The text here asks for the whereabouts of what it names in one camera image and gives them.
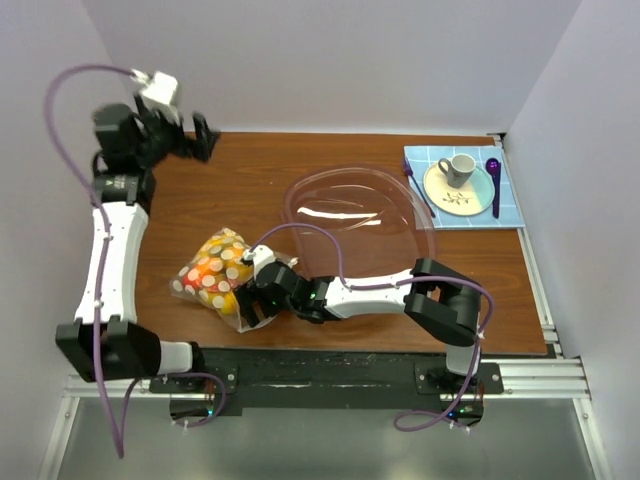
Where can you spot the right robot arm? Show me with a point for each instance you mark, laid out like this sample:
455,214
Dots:
440,301

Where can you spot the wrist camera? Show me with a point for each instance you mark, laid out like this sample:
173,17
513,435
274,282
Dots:
258,257
157,89

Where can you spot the orange fake fruit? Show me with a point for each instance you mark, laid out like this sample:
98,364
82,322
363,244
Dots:
201,276

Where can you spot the grey mug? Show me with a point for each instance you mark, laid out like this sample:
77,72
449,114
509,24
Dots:
457,169

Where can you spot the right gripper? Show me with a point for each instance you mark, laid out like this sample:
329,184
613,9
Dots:
246,300

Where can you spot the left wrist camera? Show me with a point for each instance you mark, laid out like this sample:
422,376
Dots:
157,89

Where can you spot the purple plastic spoon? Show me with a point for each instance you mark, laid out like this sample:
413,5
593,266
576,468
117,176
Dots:
494,169

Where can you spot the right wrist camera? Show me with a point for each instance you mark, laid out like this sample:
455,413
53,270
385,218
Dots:
258,257

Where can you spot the clear zip top bag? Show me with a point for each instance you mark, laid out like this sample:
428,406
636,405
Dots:
231,276

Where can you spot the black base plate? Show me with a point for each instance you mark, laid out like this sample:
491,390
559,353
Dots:
240,379

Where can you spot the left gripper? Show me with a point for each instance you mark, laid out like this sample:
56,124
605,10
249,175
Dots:
198,150

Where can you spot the yellow fake mango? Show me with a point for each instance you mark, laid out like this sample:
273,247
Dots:
226,249

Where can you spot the clear pink plastic bowl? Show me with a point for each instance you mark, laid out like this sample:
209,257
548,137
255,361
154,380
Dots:
367,221

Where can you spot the yellow fake lemon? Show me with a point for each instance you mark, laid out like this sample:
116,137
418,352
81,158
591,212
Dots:
224,303

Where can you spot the cream and teal plate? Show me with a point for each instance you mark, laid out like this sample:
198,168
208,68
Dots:
473,198

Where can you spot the purple plastic fork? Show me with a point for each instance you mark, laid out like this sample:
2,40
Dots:
409,173

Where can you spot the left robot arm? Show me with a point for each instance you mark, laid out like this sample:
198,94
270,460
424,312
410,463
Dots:
105,341

